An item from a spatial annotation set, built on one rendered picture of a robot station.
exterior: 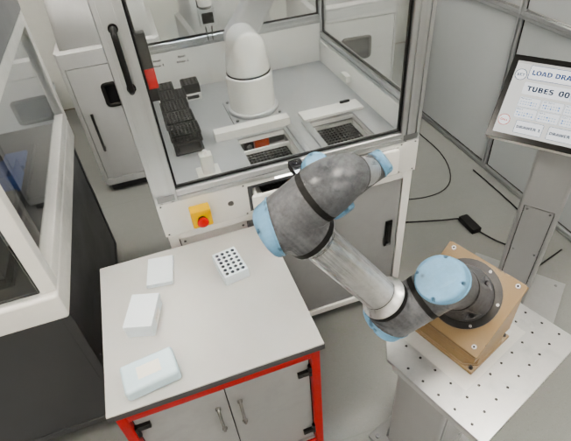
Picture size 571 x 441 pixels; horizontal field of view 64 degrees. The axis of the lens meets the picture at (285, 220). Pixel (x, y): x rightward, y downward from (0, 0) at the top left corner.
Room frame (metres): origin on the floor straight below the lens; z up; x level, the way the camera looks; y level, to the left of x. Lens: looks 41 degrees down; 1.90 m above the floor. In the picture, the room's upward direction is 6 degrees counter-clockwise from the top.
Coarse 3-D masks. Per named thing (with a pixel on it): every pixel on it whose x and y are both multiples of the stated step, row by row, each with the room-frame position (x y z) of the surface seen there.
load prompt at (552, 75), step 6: (534, 66) 1.56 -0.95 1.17; (540, 66) 1.55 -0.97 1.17; (534, 72) 1.54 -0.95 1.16; (540, 72) 1.53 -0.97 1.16; (546, 72) 1.52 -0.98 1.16; (552, 72) 1.52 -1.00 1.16; (558, 72) 1.51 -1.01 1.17; (564, 72) 1.50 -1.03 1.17; (570, 72) 1.49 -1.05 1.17; (528, 78) 1.54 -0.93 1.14; (534, 78) 1.53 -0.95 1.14; (540, 78) 1.52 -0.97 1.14; (546, 78) 1.51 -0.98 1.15; (552, 78) 1.50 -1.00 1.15; (558, 78) 1.49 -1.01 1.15; (564, 78) 1.48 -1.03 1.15; (570, 78) 1.47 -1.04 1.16; (564, 84) 1.47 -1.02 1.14; (570, 84) 1.46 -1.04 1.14
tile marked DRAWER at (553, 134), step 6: (552, 132) 1.37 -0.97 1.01; (558, 132) 1.36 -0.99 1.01; (564, 132) 1.35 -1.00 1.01; (570, 132) 1.34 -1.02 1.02; (546, 138) 1.36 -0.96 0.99; (552, 138) 1.35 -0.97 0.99; (558, 138) 1.34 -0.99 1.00; (564, 138) 1.33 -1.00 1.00; (570, 138) 1.33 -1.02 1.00; (570, 144) 1.31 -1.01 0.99
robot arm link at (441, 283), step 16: (432, 256) 0.74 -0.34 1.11; (448, 256) 0.72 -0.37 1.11; (416, 272) 0.72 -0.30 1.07; (432, 272) 0.70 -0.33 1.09; (448, 272) 0.69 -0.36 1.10; (464, 272) 0.68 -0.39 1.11; (416, 288) 0.68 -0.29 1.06; (432, 288) 0.67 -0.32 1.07; (448, 288) 0.65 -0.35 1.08; (464, 288) 0.65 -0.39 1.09; (432, 304) 0.65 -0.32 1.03; (448, 304) 0.65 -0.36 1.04; (464, 304) 0.67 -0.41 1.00
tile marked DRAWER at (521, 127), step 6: (516, 126) 1.44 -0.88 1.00; (522, 126) 1.43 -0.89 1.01; (528, 126) 1.42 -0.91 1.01; (534, 126) 1.41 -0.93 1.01; (540, 126) 1.40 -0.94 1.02; (516, 132) 1.42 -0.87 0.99; (522, 132) 1.41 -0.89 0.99; (528, 132) 1.40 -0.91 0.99; (534, 132) 1.39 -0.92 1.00; (540, 132) 1.38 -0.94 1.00
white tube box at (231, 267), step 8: (232, 248) 1.15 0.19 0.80; (216, 256) 1.13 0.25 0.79; (224, 256) 1.12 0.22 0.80; (232, 256) 1.11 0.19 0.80; (240, 256) 1.11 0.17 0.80; (216, 264) 1.09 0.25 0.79; (224, 264) 1.08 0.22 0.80; (232, 264) 1.07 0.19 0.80; (240, 264) 1.08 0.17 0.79; (224, 272) 1.04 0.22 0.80; (232, 272) 1.05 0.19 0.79; (240, 272) 1.04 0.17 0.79; (248, 272) 1.05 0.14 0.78; (224, 280) 1.03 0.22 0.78; (232, 280) 1.03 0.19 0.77
